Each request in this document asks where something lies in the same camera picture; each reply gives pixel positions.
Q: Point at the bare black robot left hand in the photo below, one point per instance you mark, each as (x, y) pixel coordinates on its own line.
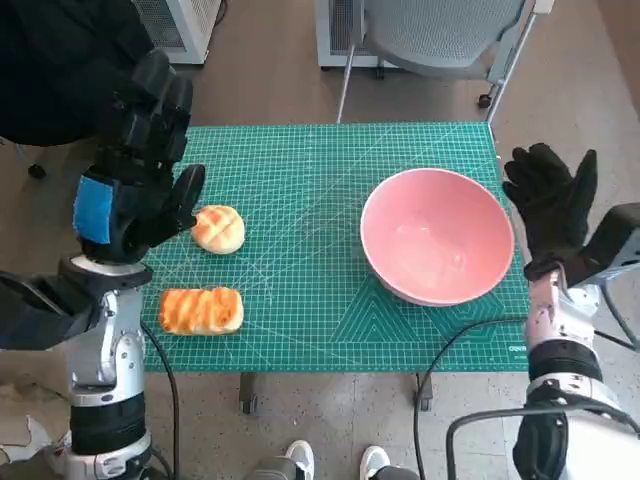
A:
(135, 200)

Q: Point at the black gloved robot right hand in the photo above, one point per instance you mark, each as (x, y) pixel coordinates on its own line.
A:
(555, 210)

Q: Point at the round toy bread bun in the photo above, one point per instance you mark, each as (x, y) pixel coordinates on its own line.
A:
(220, 230)

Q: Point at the pink bowl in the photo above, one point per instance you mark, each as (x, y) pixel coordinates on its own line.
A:
(435, 235)

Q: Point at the rectangular orange toy bread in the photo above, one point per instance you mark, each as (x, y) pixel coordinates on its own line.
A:
(202, 310)

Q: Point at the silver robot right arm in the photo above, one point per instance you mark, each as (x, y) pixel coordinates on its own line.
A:
(560, 320)

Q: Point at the green cutting mat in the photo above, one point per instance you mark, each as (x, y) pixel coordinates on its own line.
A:
(300, 200)

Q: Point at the white grilled floor unit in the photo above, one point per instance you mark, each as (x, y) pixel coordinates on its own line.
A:
(330, 30)
(192, 25)

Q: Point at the grey mesh chair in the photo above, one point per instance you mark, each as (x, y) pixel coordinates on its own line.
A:
(440, 30)

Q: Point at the black table leg with caster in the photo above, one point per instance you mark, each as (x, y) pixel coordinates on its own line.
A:
(423, 392)
(248, 395)

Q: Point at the brown cardboard sheet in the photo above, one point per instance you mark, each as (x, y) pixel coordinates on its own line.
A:
(25, 405)

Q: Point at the white shoe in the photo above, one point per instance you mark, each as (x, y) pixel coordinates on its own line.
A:
(375, 462)
(301, 460)

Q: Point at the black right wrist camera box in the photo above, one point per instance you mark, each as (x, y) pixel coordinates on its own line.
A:
(615, 235)

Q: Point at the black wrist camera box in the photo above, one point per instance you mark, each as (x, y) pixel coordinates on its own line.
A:
(40, 310)
(615, 235)

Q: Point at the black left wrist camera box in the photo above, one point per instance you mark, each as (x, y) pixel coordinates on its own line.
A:
(40, 310)

